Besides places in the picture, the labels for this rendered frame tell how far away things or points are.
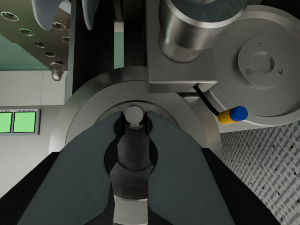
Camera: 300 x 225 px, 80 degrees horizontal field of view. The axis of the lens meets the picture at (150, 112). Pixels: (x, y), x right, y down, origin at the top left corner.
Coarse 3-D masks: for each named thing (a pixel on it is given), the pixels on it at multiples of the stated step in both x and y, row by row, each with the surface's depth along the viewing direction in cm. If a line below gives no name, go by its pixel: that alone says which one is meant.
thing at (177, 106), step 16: (96, 96) 15; (112, 96) 15; (128, 96) 15; (144, 96) 15; (160, 96) 15; (176, 96) 15; (80, 112) 15; (96, 112) 15; (176, 112) 15; (192, 112) 15; (80, 128) 15; (192, 128) 15; (128, 208) 14; (144, 208) 14; (128, 224) 14; (144, 224) 14
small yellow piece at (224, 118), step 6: (198, 90) 13; (204, 96) 13; (204, 102) 13; (210, 108) 13; (234, 108) 10; (240, 108) 10; (216, 114) 12; (222, 114) 11; (228, 114) 11; (234, 114) 10; (240, 114) 10; (246, 114) 10; (222, 120) 11; (228, 120) 11; (234, 120) 10; (240, 120) 10
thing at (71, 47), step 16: (80, 0) 19; (80, 16) 19; (96, 16) 26; (80, 32) 19; (96, 32) 26; (80, 48) 19; (96, 48) 26; (112, 48) 40; (80, 64) 19; (96, 64) 26; (112, 64) 40; (80, 80) 19
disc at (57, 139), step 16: (96, 80) 16; (112, 80) 16; (128, 80) 16; (144, 80) 16; (80, 96) 16; (192, 96) 16; (64, 112) 16; (208, 112) 16; (64, 128) 15; (208, 128) 16; (64, 144) 15; (208, 144) 16
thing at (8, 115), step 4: (0, 116) 47; (4, 116) 47; (8, 116) 47; (0, 120) 46; (4, 120) 46; (8, 120) 47; (0, 124) 46; (4, 124) 46; (8, 124) 46; (0, 128) 46; (4, 128) 46; (8, 128) 46
